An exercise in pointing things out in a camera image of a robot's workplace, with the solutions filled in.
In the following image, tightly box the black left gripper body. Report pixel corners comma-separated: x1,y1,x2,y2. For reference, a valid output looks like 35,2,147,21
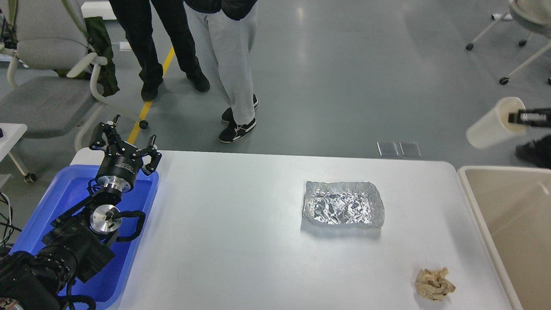
95,147,143,193

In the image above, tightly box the crumpled aluminium foil tray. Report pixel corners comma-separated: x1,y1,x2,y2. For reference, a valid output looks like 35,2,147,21
302,181,385,228

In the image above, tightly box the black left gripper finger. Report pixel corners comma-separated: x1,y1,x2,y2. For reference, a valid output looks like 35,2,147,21
89,115,130,156
133,135,162,175

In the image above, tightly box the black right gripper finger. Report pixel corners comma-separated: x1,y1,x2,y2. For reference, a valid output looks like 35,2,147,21
508,118,551,129
508,108,551,121

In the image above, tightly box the white paper cup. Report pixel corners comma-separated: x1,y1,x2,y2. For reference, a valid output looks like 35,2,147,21
466,97,528,149

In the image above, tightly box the left metal floor plate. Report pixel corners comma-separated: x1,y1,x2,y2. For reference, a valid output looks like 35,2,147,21
377,142,400,158

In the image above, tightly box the beige plastic bin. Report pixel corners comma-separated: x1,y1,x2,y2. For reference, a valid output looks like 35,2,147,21
457,166,551,310

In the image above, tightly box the white chair right background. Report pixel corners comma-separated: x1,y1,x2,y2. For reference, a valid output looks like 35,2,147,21
466,0,551,86

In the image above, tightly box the right metal floor plate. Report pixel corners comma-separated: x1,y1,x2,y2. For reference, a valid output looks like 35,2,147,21
399,142,421,158

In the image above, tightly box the crumpled brown paper ball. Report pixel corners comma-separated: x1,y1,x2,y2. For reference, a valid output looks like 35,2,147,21
415,267,456,301

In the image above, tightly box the small white side table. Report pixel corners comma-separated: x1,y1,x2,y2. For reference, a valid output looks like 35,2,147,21
0,123,30,177

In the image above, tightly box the person in grey trousers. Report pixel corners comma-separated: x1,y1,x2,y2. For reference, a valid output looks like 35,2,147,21
184,0,258,143

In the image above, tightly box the green bag on chair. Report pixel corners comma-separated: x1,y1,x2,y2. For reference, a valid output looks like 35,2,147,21
71,16,120,97

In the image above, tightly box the grey office chair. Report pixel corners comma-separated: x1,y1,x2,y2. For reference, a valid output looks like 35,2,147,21
1,0,149,150

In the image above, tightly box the metal floor plate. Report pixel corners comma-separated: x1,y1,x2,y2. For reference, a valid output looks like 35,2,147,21
377,142,400,158
399,142,421,158

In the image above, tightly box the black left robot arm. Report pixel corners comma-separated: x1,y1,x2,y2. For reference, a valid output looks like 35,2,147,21
0,115,162,310

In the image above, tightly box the person in black trousers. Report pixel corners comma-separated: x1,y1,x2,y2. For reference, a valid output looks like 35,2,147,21
109,0,210,102

